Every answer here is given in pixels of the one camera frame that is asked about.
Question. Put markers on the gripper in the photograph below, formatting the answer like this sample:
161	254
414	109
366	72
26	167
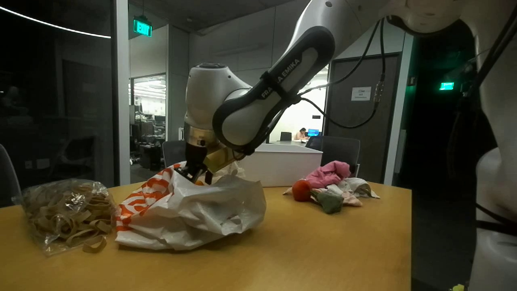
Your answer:
194	155

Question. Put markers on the dark grey chair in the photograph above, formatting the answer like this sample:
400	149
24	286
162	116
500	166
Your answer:
8	178
173	152
339	151

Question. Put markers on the person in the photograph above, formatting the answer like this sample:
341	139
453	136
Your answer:
301	134

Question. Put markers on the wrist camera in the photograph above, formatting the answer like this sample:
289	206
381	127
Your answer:
220	159

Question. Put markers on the green exit sign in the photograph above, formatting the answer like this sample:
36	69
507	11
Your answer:
142	27
446	86

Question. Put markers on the black office chair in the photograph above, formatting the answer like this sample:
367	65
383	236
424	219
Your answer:
285	136

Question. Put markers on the monitor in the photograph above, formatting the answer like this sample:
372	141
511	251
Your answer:
313	132

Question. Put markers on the white orange plastic bag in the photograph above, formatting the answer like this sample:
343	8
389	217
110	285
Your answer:
190	214

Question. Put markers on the white counter desk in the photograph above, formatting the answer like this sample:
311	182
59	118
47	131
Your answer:
282	165

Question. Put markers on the loose tan rubber band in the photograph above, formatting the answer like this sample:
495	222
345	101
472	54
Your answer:
95	245

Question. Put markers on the big red toy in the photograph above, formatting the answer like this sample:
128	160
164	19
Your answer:
301	190

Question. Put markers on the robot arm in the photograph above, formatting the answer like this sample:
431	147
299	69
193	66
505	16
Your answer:
315	44

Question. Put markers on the clear bag of rubber bands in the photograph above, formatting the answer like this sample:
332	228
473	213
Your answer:
66	214

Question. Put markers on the dark door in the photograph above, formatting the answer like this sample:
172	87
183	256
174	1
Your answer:
363	145

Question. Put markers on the white paper door sign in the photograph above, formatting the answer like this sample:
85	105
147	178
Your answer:
361	93

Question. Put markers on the green cloth toy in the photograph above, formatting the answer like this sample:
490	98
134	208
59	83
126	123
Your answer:
330	202

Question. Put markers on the pink cloth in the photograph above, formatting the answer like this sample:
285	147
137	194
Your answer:
328	173

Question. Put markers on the white cloth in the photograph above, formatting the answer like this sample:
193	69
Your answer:
355	186

